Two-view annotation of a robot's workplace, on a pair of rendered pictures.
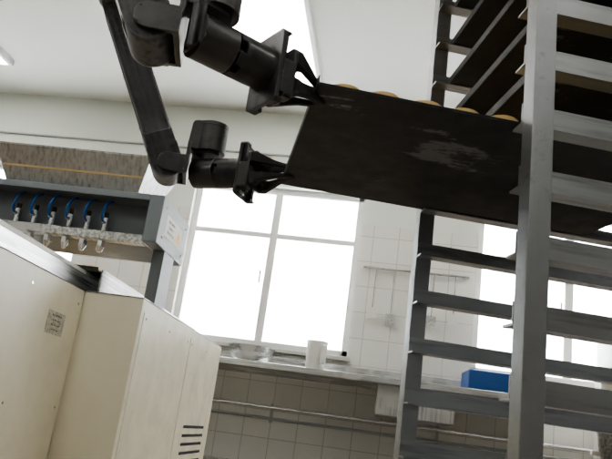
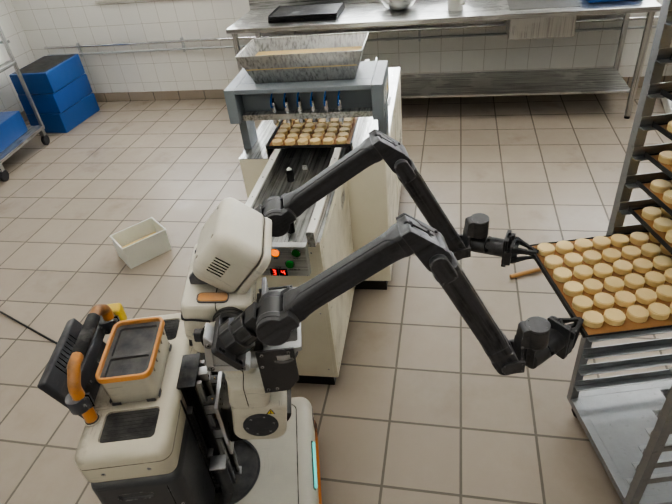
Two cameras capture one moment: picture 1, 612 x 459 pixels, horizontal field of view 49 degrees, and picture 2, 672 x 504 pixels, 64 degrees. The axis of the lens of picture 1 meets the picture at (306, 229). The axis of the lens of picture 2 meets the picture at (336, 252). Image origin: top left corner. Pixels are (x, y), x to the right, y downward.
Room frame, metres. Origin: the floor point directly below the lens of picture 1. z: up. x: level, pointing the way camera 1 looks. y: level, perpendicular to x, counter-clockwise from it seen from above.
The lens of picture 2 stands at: (-0.21, 0.50, 1.98)
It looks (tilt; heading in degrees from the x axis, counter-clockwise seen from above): 36 degrees down; 6
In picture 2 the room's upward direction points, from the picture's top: 7 degrees counter-clockwise
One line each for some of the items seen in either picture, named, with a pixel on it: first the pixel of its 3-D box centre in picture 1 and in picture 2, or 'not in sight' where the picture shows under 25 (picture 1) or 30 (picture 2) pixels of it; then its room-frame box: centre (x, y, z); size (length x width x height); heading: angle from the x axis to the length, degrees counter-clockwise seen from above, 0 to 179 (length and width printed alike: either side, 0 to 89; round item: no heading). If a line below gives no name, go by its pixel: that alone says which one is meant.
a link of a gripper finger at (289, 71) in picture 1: (296, 89); (569, 330); (0.81, 0.04, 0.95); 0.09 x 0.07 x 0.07; 127
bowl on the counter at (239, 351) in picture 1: (250, 355); (399, 1); (4.78, 0.26, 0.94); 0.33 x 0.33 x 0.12
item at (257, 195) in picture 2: not in sight; (291, 127); (2.41, 0.94, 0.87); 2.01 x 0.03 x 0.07; 174
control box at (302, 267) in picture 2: not in sight; (277, 259); (1.42, 0.90, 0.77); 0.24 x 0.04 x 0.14; 84
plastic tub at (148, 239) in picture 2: not in sight; (141, 242); (2.61, 2.07, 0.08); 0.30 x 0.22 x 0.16; 133
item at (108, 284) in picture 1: (157, 314); (366, 98); (2.74, 0.55, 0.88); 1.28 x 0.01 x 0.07; 174
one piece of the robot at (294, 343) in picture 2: not in sight; (274, 330); (0.88, 0.82, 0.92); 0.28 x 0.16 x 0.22; 7
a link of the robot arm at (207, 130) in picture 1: (193, 151); (468, 234); (1.20, 0.23, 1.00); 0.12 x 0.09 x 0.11; 98
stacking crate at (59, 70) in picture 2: not in sight; (48, 73); (5.09, 3.75, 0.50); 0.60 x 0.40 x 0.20; 174
